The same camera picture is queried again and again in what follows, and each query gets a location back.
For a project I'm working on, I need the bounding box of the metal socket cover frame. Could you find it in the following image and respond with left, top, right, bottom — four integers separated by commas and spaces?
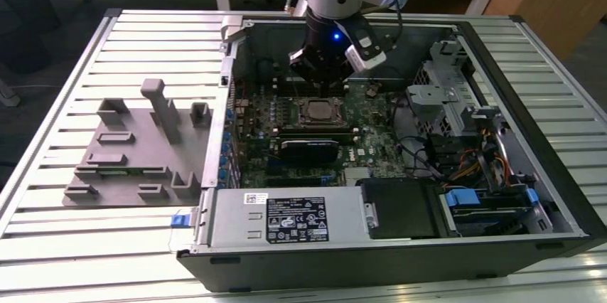
296, 98, 352, 129

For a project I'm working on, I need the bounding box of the silver power supply with label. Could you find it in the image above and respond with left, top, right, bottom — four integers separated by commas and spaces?
199, 188, 371, 247

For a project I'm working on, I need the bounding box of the hard disk in blue carrier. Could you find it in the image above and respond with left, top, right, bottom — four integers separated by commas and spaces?
437, 187, 540, 217

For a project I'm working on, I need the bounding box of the silver metal drive cage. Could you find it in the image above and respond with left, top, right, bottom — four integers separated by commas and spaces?
405, 41, 477, 137

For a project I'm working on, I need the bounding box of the white wrist camera black face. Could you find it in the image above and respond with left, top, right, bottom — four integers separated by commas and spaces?
333, 20, 385, 70

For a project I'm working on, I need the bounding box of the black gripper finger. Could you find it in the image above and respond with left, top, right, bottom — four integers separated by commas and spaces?
324, 67, 355, 100
287, 48, 327, 100

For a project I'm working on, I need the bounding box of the silver square CPU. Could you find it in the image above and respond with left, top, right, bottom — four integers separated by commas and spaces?
307, 101, 336, 122

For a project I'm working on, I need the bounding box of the black camera cable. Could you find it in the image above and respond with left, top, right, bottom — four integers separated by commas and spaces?
377, 0, 405, 55

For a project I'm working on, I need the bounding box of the green RAM stick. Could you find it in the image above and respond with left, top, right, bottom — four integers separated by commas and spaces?
97, 166, 148, 178

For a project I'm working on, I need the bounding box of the gray parts rack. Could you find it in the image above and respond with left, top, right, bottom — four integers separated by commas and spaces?
62, 78, 217, 208

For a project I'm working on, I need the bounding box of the green motherboard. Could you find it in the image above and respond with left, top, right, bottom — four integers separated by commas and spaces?
227, 80, 413, 188

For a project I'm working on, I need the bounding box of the black RAM slot bank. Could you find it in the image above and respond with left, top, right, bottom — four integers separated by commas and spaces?
277, 127, 356, 144
273, 75, 347, 98

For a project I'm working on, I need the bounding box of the gray plastic bracket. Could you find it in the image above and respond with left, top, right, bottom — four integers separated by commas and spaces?
428, 41, 464, 66
461, 105, 504, 129

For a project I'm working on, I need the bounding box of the black graphics card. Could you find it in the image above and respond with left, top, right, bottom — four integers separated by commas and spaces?
277, 139, 340, 166

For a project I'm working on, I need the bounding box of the silver chipset heat sink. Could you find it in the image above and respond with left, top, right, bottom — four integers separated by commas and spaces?
343, 168, 375, 180

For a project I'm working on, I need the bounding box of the black plastic cover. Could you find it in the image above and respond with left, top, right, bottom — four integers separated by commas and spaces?
355, 178, 444, 240

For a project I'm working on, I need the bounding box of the black CPU socket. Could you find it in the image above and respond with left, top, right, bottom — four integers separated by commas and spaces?
293, 96, 355, 130

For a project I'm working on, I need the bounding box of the coloured wire bundle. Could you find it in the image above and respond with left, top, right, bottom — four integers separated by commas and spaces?
440, 128, 516, 186

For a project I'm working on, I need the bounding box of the black open PC case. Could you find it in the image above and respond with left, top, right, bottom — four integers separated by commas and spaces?
176, 14, 604, 293

